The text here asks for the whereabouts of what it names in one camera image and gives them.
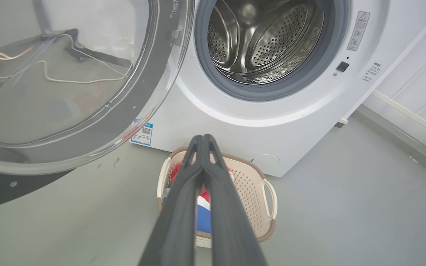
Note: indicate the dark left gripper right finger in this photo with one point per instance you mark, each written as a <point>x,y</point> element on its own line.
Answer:
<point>231,221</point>

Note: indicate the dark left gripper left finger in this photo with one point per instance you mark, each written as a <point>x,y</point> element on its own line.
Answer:
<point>176,229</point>

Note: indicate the black round glass washer door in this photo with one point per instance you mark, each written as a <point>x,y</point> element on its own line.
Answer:
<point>118,120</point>

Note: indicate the white front-load washing machine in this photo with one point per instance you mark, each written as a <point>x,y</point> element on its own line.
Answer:
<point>272,129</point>

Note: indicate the blue white striped garment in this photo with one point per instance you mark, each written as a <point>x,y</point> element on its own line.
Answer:
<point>203,220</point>

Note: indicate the cream perforated laundry basket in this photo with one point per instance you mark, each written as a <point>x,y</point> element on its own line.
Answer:
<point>252,192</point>

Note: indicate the red and white garment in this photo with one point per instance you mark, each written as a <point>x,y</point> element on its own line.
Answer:
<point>175,173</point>

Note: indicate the round white filter cover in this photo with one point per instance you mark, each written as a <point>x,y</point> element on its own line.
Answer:
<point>268,164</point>

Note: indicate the blue energy label sticker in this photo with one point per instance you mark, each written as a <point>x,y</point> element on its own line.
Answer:
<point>142,133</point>

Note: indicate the steel perforated washer drum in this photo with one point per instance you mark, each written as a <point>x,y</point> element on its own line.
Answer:
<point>272,40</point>

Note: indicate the white panelled partition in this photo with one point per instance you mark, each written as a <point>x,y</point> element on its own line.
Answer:
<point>420,92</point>

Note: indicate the grey warning label sticker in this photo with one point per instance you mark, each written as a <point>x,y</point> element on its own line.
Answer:
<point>358,31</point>

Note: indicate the grey metal pipe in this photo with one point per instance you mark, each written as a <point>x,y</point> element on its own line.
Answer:
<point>43,18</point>

